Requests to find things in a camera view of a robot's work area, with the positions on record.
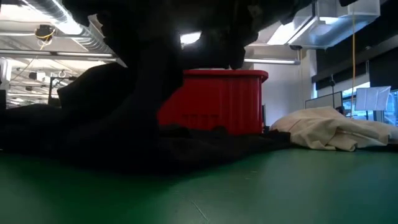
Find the black garment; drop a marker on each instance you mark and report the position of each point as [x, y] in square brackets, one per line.
[124, 124]

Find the red ribbed plastic bin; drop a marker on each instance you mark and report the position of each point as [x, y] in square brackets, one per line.
[224, 99]

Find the grey partition panel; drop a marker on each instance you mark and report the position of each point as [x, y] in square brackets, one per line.
[323, 101]

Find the beige garment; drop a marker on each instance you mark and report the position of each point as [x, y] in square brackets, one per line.
[326, 130]

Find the person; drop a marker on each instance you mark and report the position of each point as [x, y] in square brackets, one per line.
[340, 110]

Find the white sheet board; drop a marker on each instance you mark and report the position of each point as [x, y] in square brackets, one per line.
[373, 99]

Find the black ceiling device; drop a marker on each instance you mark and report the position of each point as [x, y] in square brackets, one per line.
[45, 32]

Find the white ceiling duct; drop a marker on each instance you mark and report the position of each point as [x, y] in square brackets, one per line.
[326, 31]

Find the ribbed silver air duct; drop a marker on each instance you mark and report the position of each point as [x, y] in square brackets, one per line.
[93, 40]

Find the black stand frame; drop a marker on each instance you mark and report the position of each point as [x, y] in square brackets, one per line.
[50, 90]

